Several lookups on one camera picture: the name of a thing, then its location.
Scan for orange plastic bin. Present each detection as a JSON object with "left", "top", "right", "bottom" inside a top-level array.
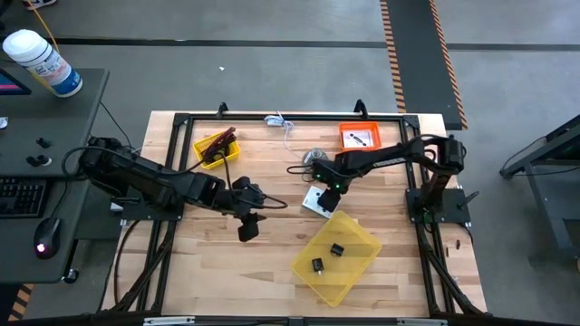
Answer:
[{"left": 338, "top": 120, "right": 382, "bottom": 153}]

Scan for black computer mouse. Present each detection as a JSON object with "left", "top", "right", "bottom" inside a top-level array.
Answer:
[{"left": 33, "top": 216, "right": 63, "bottom": 261}]

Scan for black keyboard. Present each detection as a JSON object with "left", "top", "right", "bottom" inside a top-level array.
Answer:
[{"left": 0, "top": 175, "right": 46, "bottom": 219}]

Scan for dark cable under frame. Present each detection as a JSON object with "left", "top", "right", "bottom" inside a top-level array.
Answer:
[{"left": 111, "top": 219, "right": 142, "bottom": 305}]

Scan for silver frame bracket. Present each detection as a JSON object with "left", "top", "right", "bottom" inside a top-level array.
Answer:
[
  {"left": 143, "top": 316, "right": 196, "bottom": 326},
  {"left": 397, "top": 318, "right": 449, "bottom": 326}
]

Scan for yellow cord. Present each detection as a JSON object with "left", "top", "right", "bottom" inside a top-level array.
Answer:
[{"left": 24, "top": 0, "right": 61, "bottom": 53}]

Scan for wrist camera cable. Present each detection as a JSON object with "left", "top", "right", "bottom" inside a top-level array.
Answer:
[
  {"left": 219, "top": 151, "right": 289, "bottom": 212},
  {"left": 286, "top": 164, "right": 318, "bottom": 177}
]

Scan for white card with black item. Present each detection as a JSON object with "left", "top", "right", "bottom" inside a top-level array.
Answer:
[{"left": 343, "top": 128, "right": 377, "bottom": 149}]

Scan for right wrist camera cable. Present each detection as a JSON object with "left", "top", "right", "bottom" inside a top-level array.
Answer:
[{"left": 286, "top": 164, "right": 318, "bottom": 177}]

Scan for white wipes canister blue label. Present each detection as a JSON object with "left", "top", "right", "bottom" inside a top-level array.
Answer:
[{"left": 2, "top": 28, "right": 84, "bottom": 99}]

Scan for white box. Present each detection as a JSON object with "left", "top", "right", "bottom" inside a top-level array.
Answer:
[{"left": 302, "top": 184, "right": 335, "bottom": 220}]

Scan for black striped-edge floor mat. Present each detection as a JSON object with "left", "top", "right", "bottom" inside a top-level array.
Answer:
[{"left": 379, "top": 0, "right": 469, "bottom": 131}]

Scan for large translucent yellow bin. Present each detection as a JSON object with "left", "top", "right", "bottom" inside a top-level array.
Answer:
[{"left": 290, "top": 209, "right": 383, "bottom": 308}]

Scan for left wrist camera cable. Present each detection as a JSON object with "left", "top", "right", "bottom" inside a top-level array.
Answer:
[{"left": 219, "top": 151, "right": 289, "bottom": 212}]

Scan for black aluminium frame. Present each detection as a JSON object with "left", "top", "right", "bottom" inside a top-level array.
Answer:
[{"left": 101, "top": 98, "right": 488, "bottom": 326}]

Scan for grey equipment stand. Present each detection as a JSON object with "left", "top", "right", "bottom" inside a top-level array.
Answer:
[{"left": 500, "top": 112, "right": 580, "bottom": 268}]

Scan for black floor cable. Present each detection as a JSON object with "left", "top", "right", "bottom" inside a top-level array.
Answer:
[{"left": 499, "top": 134, "right": 552, "bottom": 178}]

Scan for small yellow slotted basket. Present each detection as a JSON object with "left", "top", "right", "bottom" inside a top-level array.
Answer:
[{"left": 192, "top": 128, "right": 241, "bottom": 171}]

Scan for desk monitor screen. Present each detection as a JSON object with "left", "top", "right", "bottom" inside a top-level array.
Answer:
[{"left": 0, "top": 67, "right": 32, "bottom": 96}]

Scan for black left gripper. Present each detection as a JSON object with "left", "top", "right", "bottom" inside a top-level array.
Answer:
[{"left": 221, "top": 175, "right": 269, "bottom": 224}]

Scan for white cable bundle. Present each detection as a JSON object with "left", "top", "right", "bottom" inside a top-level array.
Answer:
[{"left": 264, "top": 110, "right": 304, "bottom": 160}]

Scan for black side desk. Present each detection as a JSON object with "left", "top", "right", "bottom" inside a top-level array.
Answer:
[{"left": 0, "top": 67, "right": 111, "bottom": 285}]

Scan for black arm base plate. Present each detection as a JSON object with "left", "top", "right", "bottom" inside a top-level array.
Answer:
[
  {"left": 111, "top": 198, "right": 185, "bottom": 222},
  {"left": 405, "top": 187, "right": 480, "bottom": 225}
]

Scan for silver metal funnel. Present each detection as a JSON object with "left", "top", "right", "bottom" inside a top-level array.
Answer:
[{"left": 302, "top": 147, "right": 329, "bottom": 166}]

